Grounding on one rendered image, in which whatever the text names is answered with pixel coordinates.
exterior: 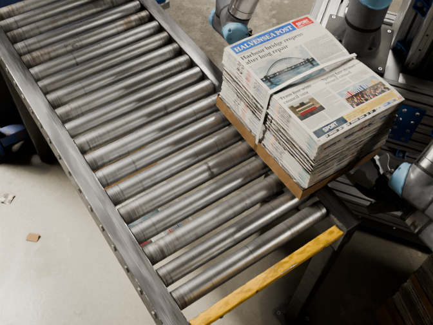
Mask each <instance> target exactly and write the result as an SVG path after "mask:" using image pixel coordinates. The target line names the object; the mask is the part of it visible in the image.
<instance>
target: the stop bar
mask: <svg viewBox="0 0 433 325"><path fill-rule="evenodd" d="M342 236H343V231H342V230H341V228H340V227H339V226H338V225H334V226H333V227H332V228H330V229H328V230H327V231H325V232H324V233H322V234H321V235H319V236H317V237H316V238H315V239H313V240H312V241H310V242H308V243H307V244H306V245H304V246H302V247H301V248H299V249H298V250H296V251H295V252H293V253H292V254H290V255H289V256H287V257H286V258H284V259H282V260H281V261H280V262H278V263H276V264H275V265H274V266H272V267H270V268H269V269H268V270H266V271H264V272H263V273H261V274H259V275H258V276H257V277H255V278H254V279H252V280H251V281H249V282H248V283H246V284H244V285H243V286H241V287H240V288H239V289H237V290H235V291H234V292H233V293H231V294H229V295H228V296H226V297H224V298H223V299H222V300H220V301H218V302H217V303H216V304H214V305H212V306H211V307H209V308H208V309H206V310H205V311H203V312H202V313H200V314H199V315H197V316H196V317H194V318H193V319H191V320H189V321H188V325H211V324H212V323H214V322H215V321H217V320H218V319H222V318H223V317H224V315H225V314H227V313H229V312H230V311H231V310H233V309H235V308H236V307H237V306H239V305H241V304H242V303H243V302H245V301H246V300H248V299H250V298H251V297H252V296H254V295H256V294H257V293H258V292H260V291H262V290H263V289H264V288H266V287H268V286H269V285H270V284H272V283H273V282H274V281H276V280H278V279H279V278H280V277H282V276H284V275H285V274H286V273H288V272H290V271H291V270H293V269H294V268H296V267H297V266H299V265H300V264H301V263H303V262H305V261H306V260H307V259H309V258H311V257H312V256H313V255H315V254H317V253H318V252H319V251H321V250H324V249H326V247H327V246H328V245H330V244H331V243H333V242H334V241H336V240H337V239H339V238H340V237H342Z"/></svg>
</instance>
